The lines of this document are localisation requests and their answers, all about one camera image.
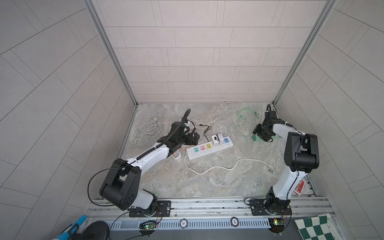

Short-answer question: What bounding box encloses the blue handled tool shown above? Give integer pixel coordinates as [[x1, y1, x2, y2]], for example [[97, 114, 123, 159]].
[[53, 215, 87, 240]]

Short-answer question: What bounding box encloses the green cable bundle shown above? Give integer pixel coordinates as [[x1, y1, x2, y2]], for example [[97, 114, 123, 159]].
[[236, 107, 261, 121]]

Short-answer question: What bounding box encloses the red card packet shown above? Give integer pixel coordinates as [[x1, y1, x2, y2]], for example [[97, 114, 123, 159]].
[[294, 180, 306, 196]]

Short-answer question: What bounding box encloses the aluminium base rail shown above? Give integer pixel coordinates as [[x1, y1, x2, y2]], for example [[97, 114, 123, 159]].
[[85, 196, 334, 231]]

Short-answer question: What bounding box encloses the long strip white cord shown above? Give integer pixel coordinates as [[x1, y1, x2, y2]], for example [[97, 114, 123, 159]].
[[183, 154, 275, 175]]

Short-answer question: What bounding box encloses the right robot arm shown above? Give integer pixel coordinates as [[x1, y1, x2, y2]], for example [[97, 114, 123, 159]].
[[247, 105, 320, 216]]

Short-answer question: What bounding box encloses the white charger black cable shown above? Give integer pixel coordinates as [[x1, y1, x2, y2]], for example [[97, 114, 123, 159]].
[[199, 123, 220, 147]]

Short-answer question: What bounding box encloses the long multicolour power strip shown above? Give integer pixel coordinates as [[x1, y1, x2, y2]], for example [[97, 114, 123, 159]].
[[186, 134, 234, 160]]

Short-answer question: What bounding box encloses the black round stool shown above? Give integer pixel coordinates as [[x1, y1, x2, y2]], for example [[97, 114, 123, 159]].
[[81, 221, 110, 240]]

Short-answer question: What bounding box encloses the green white checkerboard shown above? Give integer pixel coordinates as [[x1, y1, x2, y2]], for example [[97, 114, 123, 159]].
[[295, 214, 343, 240]]

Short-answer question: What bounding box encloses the white power strip cord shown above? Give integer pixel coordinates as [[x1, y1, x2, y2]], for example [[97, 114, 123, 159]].
[[136, 116, 164, 139]]

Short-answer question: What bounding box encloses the small blue-socket power strip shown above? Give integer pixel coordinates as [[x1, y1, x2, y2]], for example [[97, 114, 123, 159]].
[[172, 150, 181, 162]]

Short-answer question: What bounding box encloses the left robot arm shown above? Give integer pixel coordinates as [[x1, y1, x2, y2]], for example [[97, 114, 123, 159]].
[[90, 118, 200, 217]]

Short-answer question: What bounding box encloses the green charger with cable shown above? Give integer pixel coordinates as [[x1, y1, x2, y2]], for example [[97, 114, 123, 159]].
[[234, 124, 263, 142]]

